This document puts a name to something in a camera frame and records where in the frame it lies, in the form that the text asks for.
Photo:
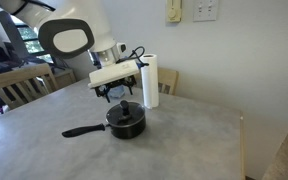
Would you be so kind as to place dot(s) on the glass lid with black knob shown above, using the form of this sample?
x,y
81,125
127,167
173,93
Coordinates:
x,y
134,111

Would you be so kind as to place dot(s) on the white light switch plate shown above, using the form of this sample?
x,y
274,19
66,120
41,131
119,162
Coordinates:
x,y
205,10

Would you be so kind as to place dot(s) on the beige wall thermostat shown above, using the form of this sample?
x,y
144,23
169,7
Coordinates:
x,y
173,11

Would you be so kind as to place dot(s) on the grey leaning board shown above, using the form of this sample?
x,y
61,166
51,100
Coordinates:
x,y
14,40

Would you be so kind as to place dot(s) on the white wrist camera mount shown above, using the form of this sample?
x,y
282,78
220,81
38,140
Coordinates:
x,y
112,72

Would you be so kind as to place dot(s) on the slatted wooden chair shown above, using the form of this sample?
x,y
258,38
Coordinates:
x,y
20,75

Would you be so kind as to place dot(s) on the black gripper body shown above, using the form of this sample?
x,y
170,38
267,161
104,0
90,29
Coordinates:
x,y
115,83

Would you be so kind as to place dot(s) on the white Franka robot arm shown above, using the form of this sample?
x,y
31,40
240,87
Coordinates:
x,y
84,20

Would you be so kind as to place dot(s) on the black framed window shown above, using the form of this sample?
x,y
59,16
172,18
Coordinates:
x,y
30,45

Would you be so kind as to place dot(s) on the light wooden cabinet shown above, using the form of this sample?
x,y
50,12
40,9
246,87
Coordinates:
x,y
65,77

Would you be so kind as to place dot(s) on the white paper towel roll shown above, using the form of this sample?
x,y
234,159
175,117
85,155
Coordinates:
x,y
150,83

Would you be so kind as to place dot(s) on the wooden chair with cutout back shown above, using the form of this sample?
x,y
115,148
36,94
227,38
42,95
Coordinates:
x,y
169,76

